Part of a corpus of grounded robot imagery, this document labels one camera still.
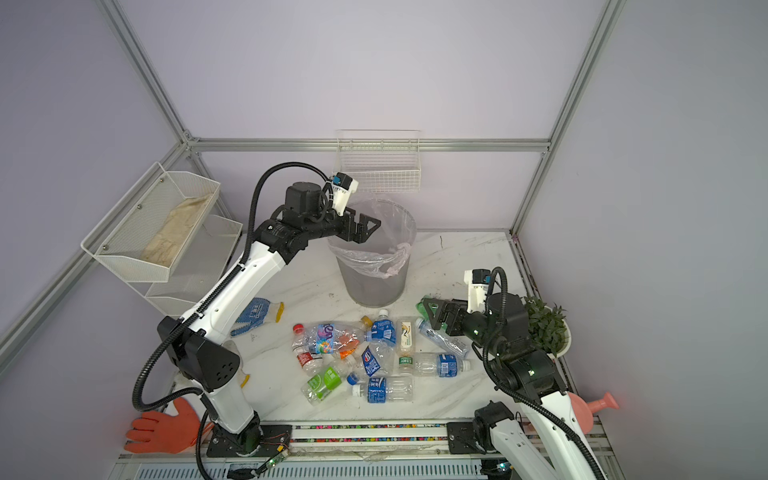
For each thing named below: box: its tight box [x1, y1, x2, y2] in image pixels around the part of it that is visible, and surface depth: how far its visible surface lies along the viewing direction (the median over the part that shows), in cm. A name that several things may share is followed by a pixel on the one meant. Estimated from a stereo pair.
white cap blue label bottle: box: [367, 309, 400, 361], surface depth 90 cm
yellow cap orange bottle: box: [334, 315, 373, 359], surface depth 87 cm
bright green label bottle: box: [301, 367, 343, 405], surface depth 80 cm
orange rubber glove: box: [124, 397, 215, 454], surface depth 76 cm
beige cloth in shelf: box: [141, 194, 210, 267], surface depth 81 cm
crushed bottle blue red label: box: [361, 339, 399, 377], surface depth 83 cm
